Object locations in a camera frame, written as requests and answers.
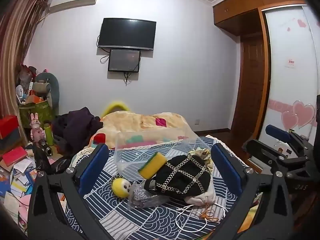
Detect white lace cloth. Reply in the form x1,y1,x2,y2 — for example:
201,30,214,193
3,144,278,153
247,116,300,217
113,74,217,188
71,146,97,167

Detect black camera lens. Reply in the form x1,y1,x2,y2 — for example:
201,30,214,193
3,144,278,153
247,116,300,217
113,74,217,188
37,140,54,157

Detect yellow pillow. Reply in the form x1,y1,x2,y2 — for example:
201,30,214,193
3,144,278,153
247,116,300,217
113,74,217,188
101,100,131,118

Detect wooden room door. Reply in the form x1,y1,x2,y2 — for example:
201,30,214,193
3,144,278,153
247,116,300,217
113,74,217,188
231,34,267,133

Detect green bottle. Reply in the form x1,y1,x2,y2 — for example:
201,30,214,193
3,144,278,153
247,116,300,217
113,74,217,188
44,122,54,146

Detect blue wave patterned mat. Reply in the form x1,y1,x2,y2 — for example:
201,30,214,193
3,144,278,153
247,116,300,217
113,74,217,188
64,135,253,240

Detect dark clothes pile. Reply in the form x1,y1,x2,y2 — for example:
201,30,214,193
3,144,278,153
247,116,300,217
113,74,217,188
51,107,104,155

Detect yellow round-headed doll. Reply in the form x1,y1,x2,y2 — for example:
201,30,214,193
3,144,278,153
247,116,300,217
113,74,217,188
109,174,134,197

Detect grey plush cushion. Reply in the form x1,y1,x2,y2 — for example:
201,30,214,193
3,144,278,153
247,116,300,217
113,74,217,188
35,72,60,116

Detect yellow green sponge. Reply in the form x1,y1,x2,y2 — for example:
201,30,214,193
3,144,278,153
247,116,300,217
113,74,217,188
138,152,167,180

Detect pink rabbit toy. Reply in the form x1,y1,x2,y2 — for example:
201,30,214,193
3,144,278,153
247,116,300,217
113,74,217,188
29,112,47,142

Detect pink book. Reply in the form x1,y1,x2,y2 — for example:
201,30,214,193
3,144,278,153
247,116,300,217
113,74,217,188
2,146,28,167

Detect orange tassel cord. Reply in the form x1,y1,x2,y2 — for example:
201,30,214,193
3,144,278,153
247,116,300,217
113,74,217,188
197,204,221,223

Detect large wall television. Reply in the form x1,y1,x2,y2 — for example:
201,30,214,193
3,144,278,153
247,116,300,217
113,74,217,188
97,17,157,51

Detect pink heart stickers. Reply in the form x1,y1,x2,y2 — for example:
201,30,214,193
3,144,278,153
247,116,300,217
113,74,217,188
281,100,316,131

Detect cream drawstring pouch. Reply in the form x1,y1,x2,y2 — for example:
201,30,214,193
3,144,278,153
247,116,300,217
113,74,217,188
184,187,217,207

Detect green storage box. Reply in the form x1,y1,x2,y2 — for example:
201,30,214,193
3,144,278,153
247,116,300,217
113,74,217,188
19,99,54,131

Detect white air conditioner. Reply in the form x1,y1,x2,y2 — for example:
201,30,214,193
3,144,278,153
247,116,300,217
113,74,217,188
49,0,97,13

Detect red box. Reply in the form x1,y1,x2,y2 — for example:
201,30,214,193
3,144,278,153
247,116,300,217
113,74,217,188
0,115,23,140

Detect floral orange quilt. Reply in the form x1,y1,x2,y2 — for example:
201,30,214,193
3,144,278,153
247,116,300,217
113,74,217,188
89,111,200,153

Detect wooden overhead cabinet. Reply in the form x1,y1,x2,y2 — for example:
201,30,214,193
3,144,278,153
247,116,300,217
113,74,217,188
212,0,309,38

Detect clutter heap of toys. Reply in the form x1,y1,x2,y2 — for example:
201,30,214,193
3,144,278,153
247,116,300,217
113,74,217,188
15,64,48,105

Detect clear bag with grey cloth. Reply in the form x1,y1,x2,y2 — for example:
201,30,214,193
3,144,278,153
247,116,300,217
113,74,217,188
127,181,170,210

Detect beige gold patterned cloth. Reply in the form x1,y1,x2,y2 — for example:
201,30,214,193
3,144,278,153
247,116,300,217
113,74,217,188
187,148,213,168

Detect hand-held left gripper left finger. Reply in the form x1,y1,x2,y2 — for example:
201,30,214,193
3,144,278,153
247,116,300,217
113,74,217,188
27,144,110,240

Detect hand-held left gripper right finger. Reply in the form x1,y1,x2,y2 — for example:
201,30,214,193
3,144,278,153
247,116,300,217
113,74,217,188
211,143,294,240

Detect small wall monitor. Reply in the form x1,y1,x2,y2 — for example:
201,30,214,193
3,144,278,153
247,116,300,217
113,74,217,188
108,49,141,73

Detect white cord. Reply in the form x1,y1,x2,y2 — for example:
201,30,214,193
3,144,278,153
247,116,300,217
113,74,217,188
175,202,227,232

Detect pile of papers and books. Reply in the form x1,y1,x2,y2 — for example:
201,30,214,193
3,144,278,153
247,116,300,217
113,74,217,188
0,155,39,232

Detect striped brown curtain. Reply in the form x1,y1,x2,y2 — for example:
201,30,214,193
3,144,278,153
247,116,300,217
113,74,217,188
0,0,52,143

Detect black chain-pattern bag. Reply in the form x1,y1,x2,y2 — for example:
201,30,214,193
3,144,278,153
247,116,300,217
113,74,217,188
144,152,212,202

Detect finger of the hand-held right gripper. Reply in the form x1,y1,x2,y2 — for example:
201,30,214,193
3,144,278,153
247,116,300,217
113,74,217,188
265,124,314,153
242,139,312,180

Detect white wardrobe sliding door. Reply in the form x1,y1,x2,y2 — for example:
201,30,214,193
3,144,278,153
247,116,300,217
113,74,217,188
257,4,320,152

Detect clear plastic storage box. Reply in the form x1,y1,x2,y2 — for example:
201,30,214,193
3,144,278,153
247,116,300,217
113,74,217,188
114,127,213,178

